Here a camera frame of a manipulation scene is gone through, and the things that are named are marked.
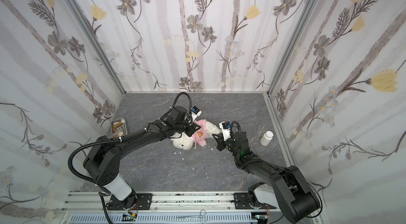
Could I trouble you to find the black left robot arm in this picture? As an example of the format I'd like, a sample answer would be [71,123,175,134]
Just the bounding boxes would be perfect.
[68,102,202,211]

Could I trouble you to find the steel scissors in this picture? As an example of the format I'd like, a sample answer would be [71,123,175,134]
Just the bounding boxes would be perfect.
[177,210,207,224]

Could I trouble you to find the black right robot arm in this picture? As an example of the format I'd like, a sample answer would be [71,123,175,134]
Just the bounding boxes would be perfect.
[213,132,323,224]

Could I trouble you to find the aluminium mounting rail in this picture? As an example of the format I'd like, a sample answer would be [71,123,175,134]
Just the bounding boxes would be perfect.
[56,191,289,224]

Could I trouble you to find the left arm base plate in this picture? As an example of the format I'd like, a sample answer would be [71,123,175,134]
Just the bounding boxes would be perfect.
[107,193,153,210]

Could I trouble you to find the white plush teddy bear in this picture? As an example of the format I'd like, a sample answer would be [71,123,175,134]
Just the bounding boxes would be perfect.
[170,121,222,151]

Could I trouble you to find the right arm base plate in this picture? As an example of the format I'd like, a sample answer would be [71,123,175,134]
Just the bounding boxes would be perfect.
[233,192,267,210]

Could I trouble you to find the pink fleece teddy hoodie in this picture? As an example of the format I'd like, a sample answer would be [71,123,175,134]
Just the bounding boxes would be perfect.
[192,119,209,147]

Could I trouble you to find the clear tray with small parts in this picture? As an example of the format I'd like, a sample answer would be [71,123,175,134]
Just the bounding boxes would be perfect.
[111,118,128,138]

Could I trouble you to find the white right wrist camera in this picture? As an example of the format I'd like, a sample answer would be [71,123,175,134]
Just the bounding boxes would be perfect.
[219,121,231,141]

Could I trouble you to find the white plastic bottle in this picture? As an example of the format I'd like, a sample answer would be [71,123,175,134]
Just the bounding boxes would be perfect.
[260,131,274,146]

